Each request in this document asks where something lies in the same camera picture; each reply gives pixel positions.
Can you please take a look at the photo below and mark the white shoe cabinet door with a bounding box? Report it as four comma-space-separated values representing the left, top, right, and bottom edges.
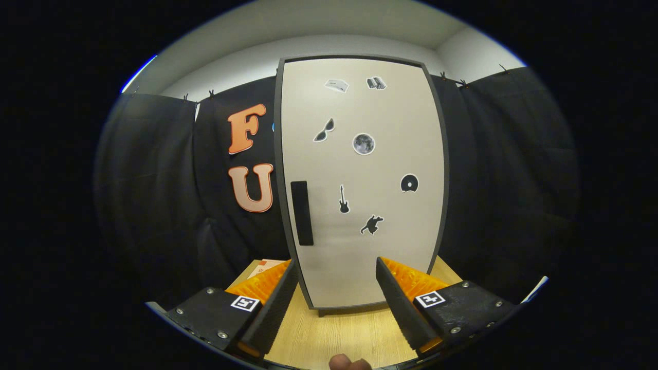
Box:
280, 58, 445, 309

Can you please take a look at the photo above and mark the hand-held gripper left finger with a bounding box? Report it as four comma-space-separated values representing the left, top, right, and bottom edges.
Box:
147, 258, 299, 360

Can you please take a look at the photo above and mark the beige cover book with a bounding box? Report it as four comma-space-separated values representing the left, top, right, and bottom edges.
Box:
247, 258, 288, 281

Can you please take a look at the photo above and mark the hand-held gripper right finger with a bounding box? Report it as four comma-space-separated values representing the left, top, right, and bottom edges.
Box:
375, 256, 518, 356

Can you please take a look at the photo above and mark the ceiling light strip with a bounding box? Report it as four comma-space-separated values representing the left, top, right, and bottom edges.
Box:
121, 54, 159, 94

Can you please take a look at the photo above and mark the black backdrop cloth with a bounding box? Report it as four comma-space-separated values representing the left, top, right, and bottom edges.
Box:
94, 66, 580, 309

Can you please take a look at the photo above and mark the grey shoe cabinet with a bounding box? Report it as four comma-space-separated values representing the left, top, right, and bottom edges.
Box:
272, 54, 450, 317

